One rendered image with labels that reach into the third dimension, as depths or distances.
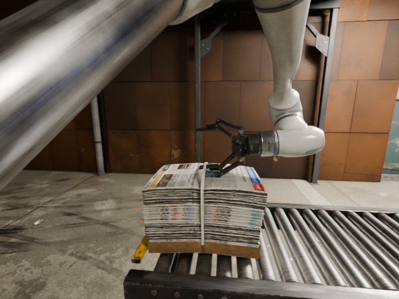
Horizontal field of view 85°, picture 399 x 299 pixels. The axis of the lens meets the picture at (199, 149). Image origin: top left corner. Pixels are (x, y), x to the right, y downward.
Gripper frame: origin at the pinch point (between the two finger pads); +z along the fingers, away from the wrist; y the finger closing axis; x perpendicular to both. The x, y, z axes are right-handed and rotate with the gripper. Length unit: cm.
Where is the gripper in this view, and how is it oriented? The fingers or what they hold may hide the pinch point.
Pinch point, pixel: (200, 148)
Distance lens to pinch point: 78.7
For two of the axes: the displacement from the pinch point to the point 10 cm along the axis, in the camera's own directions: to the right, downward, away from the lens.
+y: 0.9, 9.8, 2.0
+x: 1.1, -2.1, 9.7
